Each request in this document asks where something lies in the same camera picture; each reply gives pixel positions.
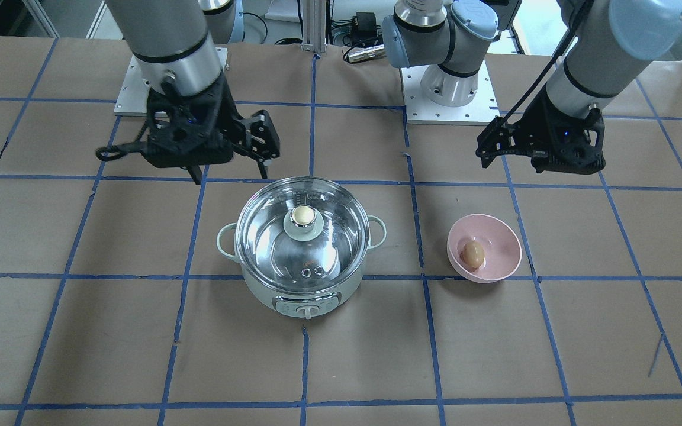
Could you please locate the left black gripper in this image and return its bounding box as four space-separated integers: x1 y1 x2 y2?
475 89 606 175

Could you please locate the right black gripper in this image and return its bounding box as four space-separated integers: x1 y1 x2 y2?
140 76 281 185

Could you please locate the glass pot lid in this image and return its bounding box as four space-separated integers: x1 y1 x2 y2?
230 176 375 295

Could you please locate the brown egg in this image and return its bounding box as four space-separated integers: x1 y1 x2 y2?
460 240 485 270

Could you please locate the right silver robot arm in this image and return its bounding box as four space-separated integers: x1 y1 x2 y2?
95 1 281 184

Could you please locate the pink bowl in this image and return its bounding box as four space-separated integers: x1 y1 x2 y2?
446 214 523 284

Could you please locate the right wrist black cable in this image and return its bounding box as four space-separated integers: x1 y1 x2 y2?
95 142 152 162

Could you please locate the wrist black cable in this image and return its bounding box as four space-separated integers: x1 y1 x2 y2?
495 0 596 128
95 142 152 162

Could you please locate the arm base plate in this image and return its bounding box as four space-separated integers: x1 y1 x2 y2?
400 62 500 126
114 46 229 117

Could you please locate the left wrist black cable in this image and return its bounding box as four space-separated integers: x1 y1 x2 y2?
495 0 596 128

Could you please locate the aluminium frame post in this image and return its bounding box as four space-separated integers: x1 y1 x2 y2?
298 1 330 57

